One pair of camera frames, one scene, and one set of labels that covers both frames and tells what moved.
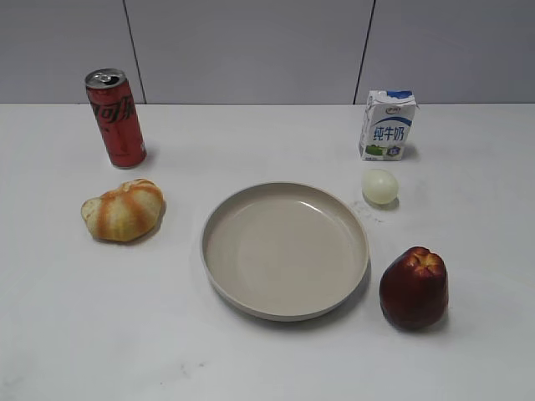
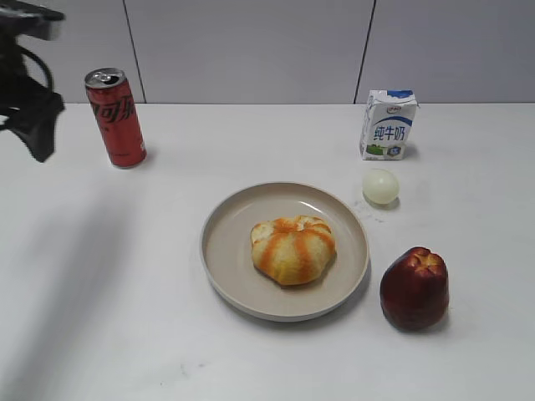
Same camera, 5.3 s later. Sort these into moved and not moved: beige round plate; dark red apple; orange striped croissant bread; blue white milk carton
Moved: orange striped croissant bread
Not moved: blue white milk carton; dark red apple; beige round plate
